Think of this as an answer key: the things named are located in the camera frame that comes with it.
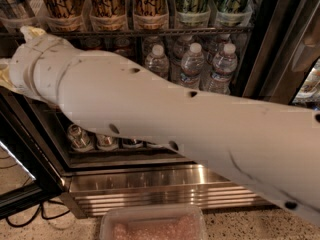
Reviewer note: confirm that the upper wire shelf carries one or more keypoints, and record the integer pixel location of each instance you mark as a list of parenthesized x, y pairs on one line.
[(160, 32)]

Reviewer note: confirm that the open fridge door left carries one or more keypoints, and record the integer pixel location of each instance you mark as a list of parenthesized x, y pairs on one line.
[(27, 177)]

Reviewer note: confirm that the gold lacroix can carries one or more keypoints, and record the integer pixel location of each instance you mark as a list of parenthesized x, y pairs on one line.
[(150, 14), (64, 15), (108, 15)]

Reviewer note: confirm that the clear plastic bin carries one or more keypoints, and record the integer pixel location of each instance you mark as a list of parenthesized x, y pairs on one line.
[(155, 222)]

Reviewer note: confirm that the green lacroix can right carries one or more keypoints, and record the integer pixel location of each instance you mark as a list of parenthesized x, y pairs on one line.
[(231, 12)]

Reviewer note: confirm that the green lacroix can left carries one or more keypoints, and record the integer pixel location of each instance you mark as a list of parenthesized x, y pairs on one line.
[(191, 13)]

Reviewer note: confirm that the green lacroix can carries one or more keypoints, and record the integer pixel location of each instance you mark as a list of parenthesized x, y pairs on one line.
[(231, 12), (191, 13)]

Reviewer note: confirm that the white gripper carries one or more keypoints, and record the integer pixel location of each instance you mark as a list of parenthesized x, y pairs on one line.
[(23, 67)]

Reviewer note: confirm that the gold lacroix can middle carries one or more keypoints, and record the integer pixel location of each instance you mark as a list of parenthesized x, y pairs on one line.
[(108, 15)]

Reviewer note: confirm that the front left water bottle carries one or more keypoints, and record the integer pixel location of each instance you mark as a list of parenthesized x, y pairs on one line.
[(157, 62)]

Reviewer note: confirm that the blue pepsi can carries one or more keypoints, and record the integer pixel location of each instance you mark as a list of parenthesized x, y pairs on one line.
[(132, 143), (154, 145)]

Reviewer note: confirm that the water bottle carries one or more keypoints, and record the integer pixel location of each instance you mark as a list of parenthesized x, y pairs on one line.
[(192, 64), (157, 62), (217, 78)]

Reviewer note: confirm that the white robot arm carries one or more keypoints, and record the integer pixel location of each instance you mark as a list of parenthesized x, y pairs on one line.
[(271, 149)]

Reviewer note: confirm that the left blue pepsi can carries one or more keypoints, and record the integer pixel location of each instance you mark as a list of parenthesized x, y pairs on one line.
[(132, 143)]

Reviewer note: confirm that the dark can far left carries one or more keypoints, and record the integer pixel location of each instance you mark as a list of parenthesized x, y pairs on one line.
[(17, 13)]

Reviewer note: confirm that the gold lacroix can left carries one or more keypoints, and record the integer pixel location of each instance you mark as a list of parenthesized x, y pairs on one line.
[(64, 15)]

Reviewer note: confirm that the front right water bottle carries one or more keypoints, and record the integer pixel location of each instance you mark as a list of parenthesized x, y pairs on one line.
[(217, 78)]

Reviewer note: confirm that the front middle water bottle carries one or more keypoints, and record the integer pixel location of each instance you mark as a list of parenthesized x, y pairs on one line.
[(192, 64)]

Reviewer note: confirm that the stainless steel fridge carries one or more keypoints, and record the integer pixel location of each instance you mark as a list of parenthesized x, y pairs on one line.
[(97, 181)]

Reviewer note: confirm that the right blue pepsi can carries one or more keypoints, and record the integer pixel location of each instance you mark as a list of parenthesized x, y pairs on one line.
[(154, 145)]

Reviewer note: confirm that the fridge right glass door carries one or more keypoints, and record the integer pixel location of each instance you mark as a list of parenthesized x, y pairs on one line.
[(283, 48)]

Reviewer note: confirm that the gold lacroix can right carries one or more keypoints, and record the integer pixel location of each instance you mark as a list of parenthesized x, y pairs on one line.
[(150, 14)]

